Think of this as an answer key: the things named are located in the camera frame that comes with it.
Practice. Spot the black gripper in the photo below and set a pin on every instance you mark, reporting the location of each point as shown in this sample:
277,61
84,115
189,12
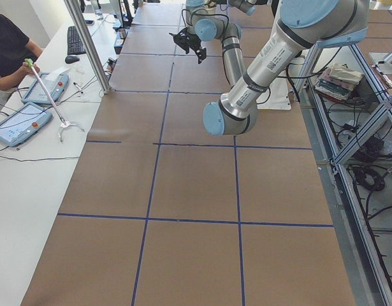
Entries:
190,41

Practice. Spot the lower teach pendant tablet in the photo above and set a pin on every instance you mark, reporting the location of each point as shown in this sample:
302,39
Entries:
23,123

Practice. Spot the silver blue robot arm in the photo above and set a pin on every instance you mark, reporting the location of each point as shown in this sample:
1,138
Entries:
203,23
300,25

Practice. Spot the seated person in black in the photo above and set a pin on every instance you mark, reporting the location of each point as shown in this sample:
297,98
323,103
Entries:
15,47

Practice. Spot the upper teach pendant tablet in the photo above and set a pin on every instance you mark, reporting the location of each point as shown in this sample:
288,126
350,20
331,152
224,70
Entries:
56,84

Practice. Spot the stack of books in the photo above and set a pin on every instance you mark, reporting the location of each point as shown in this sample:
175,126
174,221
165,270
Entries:
338,82

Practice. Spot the teach pendant tablet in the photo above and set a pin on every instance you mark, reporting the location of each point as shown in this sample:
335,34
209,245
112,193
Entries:
23,123
56,84

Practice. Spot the white pillar with base plate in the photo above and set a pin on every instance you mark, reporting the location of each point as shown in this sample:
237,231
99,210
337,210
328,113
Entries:
276,97

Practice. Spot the black keyboard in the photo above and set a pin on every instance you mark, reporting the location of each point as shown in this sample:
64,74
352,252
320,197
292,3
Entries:
74,43

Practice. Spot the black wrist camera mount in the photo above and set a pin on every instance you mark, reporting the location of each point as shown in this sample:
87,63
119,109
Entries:
181,40

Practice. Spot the black computer mouse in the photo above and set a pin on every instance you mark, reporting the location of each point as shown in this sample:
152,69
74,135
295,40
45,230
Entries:
70,59

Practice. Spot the black marker pen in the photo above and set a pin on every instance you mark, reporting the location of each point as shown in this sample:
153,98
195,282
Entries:
78,87

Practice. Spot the pink reacher grabber stick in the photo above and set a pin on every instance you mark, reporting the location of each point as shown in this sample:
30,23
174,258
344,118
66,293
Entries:
65,124

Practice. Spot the aluminium frame post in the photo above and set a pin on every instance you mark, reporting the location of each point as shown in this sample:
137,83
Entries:
76,15

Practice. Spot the aluminium side frame rack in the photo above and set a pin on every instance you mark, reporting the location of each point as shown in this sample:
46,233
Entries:
352,142

